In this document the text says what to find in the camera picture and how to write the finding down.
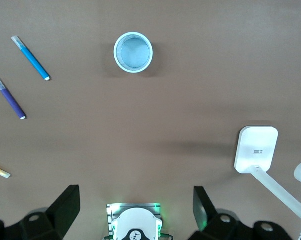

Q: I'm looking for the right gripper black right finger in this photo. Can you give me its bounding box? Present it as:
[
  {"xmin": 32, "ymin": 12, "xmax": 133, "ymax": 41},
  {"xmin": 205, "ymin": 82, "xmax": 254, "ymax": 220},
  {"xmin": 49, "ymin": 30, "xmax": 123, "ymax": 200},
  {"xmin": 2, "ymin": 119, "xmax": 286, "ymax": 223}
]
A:
[{"xmin": 190, "ymin": 186, "xmax": 293, "ymax": 240}]

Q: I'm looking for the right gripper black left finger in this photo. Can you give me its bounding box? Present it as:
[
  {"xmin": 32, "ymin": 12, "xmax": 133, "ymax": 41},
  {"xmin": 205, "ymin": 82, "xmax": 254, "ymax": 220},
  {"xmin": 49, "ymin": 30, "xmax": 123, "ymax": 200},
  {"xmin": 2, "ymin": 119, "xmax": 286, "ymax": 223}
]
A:
[{"xmin": 0, "ymin": 184, "xmax": 81, "ymax": 240}]

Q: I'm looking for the blue marker pen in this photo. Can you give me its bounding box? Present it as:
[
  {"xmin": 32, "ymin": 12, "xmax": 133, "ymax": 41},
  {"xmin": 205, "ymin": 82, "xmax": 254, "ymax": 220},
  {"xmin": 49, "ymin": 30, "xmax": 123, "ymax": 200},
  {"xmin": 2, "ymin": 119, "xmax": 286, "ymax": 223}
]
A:
[{"xmin": 11, "ymin": 35, "xmax": 51, "ymax": 82}]

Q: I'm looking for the white desk lamp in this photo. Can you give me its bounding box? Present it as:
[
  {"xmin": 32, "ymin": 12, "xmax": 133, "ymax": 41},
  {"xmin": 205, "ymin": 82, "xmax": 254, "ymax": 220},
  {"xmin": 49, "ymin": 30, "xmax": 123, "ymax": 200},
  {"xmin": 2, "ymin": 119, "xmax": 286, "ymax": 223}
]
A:
[{"xmin": 234, "ymin": 126, "xmax": 301, "ymax": 226}]

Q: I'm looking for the purple marker pen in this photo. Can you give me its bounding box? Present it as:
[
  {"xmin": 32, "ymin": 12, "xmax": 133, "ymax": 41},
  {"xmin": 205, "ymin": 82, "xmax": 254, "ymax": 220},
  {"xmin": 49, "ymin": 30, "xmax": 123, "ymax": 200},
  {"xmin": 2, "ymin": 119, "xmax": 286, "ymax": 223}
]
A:
[{"xmin": 0, "ymin": 77, "xmax": 27, "ymax": 121}]

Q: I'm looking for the translucent blue plastic cup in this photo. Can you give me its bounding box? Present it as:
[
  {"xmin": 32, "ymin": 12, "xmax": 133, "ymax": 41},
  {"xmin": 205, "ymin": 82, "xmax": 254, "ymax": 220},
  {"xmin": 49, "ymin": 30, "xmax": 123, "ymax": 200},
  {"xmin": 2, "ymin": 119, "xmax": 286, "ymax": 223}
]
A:
[{"xmin": 113, "ymin": 31, "xmax": 154, "ymax": 74}]

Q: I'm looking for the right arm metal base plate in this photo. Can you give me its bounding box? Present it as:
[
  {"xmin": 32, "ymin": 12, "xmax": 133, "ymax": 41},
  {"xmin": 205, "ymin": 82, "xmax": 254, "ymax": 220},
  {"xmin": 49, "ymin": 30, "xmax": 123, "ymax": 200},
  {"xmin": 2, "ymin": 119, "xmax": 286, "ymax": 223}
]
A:
[{"xmin": 106, "ymin": 202, "xmax": 162, "ymax": 240}]

